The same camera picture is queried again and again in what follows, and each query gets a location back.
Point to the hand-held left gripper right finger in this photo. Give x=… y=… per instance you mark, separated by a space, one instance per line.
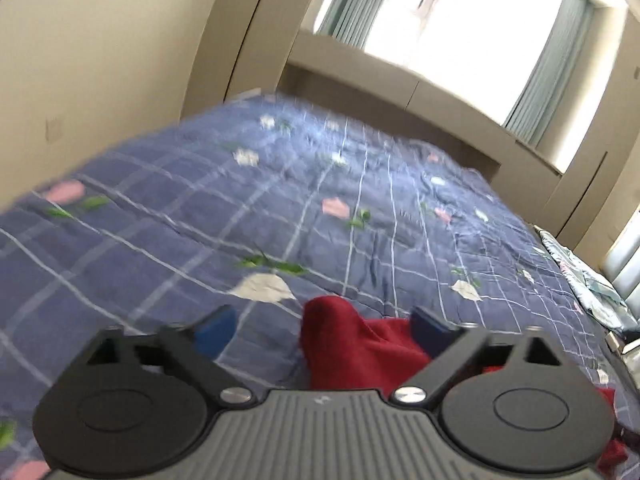
x=429 y=332

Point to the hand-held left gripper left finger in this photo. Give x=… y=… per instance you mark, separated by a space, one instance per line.
x=216 y=331

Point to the red knit garment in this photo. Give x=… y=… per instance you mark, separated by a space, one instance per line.
x=360 y=345

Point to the blue plaid floral bedsheet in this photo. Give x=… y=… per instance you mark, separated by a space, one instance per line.
x=250 y=200

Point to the floral pillow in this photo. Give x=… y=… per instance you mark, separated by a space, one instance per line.
x=585 y=275

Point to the padded headboard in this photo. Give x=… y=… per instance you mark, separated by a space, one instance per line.
x=622 y=255

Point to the beige window bench cabinet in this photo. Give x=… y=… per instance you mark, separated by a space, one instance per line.
x=450 y=105

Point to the grey-blue curtain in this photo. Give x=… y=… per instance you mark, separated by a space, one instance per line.
x=550 y=65
x=350 y=7

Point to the beige wall socket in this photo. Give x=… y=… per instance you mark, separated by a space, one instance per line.
x=53 y=128

